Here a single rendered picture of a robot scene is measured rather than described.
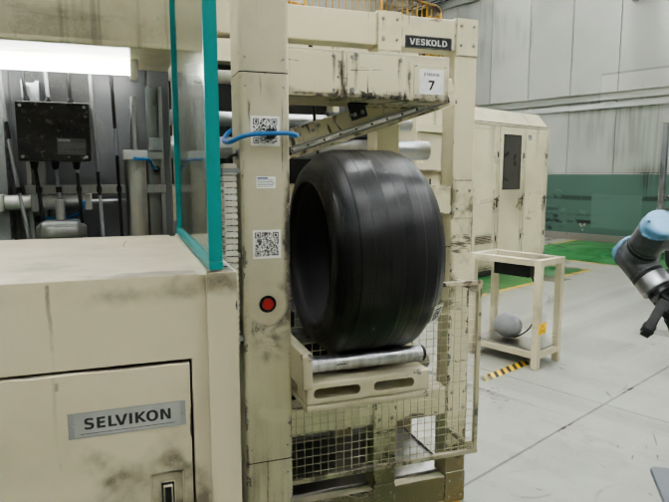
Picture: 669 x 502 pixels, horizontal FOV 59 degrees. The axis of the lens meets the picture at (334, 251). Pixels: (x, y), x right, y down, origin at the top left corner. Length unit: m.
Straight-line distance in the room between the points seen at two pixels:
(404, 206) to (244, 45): 0.56
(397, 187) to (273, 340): 0.52
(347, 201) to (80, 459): 0.86
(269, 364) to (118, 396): 0.81
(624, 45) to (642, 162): 2.37
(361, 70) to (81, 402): 1.38
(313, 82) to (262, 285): 0.66
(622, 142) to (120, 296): 12.85
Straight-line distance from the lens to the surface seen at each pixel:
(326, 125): 2.00
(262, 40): 1.57
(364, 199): 1.45
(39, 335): 0.84
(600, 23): 13.95
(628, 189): 13.23
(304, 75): 1.85
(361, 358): 1.61
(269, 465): 1.72
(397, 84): 1.96
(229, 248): 1.53
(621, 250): 1.87
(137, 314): 0.82
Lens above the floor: 1.40
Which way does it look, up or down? 7 degrees down
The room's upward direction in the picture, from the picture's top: straight up
